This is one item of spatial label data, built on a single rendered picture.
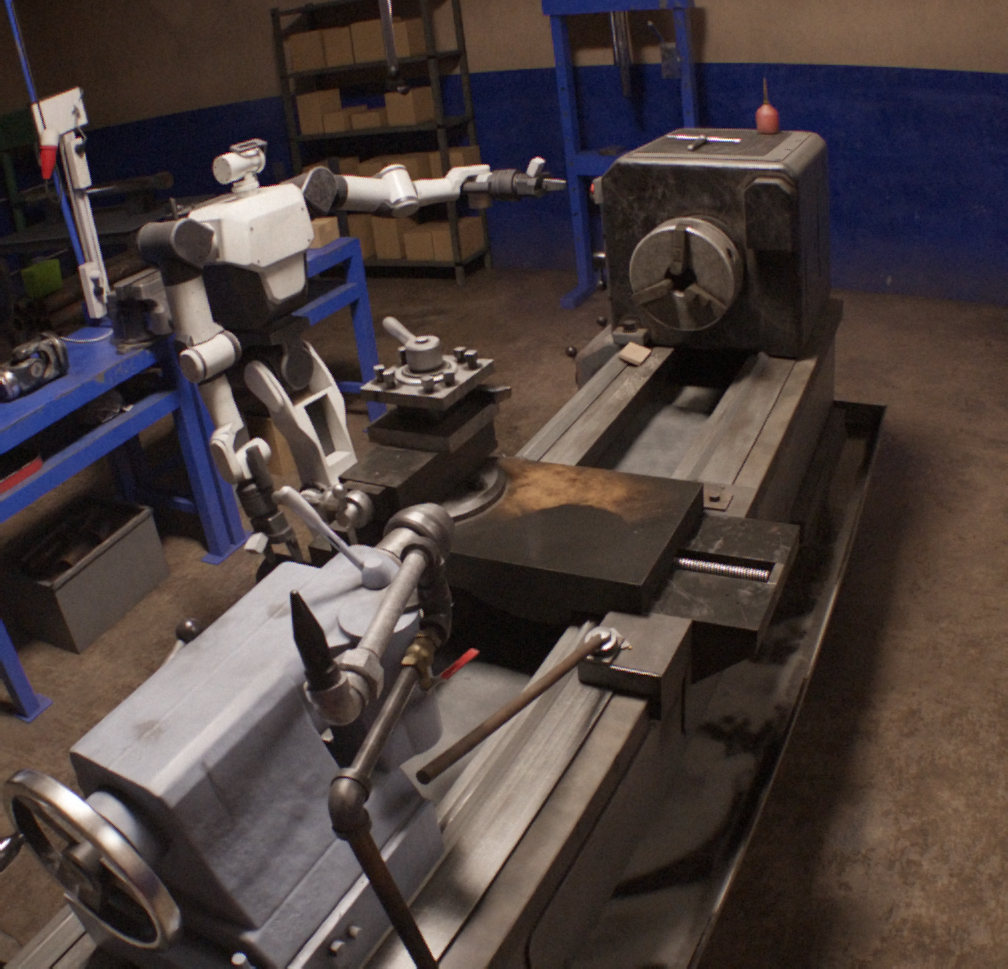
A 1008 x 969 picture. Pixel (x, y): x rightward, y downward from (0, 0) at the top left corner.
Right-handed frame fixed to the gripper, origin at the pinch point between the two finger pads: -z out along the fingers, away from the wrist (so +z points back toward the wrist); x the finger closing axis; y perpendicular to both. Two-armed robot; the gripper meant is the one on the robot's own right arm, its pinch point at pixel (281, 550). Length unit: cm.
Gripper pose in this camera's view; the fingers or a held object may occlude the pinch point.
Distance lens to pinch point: 231.3
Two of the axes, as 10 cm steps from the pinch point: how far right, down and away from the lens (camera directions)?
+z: -3.2, -9.0, -2.9
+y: 5.6, -4.3, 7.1
